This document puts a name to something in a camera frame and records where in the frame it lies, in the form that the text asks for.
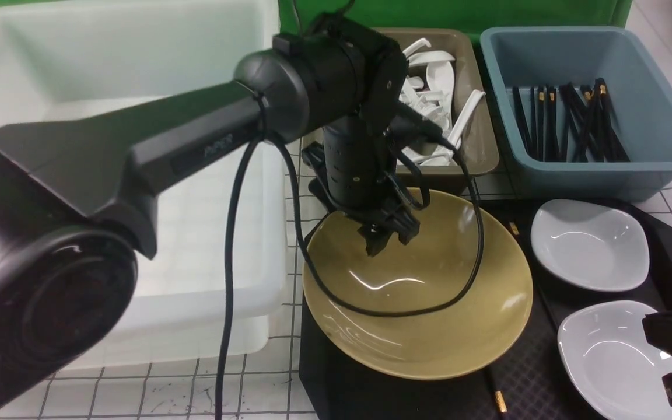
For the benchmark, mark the black serving tray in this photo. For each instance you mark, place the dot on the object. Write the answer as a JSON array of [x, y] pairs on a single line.
[[531, 374]]

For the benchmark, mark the white spoon upper right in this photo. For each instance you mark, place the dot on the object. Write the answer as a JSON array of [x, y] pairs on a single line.
[[440, 74]]

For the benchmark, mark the blue chopstick bin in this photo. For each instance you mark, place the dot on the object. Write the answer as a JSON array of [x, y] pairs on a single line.
[[528, 57]]

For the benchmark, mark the white square dish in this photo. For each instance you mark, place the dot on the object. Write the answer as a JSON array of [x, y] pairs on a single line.
[[590, 246], [610, 363]]

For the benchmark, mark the green backdrop cloth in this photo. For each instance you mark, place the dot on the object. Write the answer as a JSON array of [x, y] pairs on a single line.
[[458, 11]]

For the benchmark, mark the black chopstick gold band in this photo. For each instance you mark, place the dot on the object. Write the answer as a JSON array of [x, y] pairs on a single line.
[[513, 229], [496, 393]]

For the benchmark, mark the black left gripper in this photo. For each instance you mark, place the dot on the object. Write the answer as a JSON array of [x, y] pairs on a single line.
[[356, 170]]

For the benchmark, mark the black chopstick far right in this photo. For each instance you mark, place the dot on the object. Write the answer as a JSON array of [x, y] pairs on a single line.
[[616, 150]]

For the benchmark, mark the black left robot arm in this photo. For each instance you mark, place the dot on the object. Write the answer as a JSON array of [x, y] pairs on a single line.
[[79, 198]]

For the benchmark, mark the white spoon right leaning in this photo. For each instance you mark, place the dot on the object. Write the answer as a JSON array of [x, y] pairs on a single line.
[[457, 133]]

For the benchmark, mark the yellow noodle bowl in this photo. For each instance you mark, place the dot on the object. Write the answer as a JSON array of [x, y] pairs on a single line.
[[430, 270]]

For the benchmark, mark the olive brown spoon bin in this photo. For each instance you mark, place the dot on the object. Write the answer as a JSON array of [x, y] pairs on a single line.
[[479, 147]]

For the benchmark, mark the large white plastic tub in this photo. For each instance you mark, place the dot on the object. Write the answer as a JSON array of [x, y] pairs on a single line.
[[69, 60]]

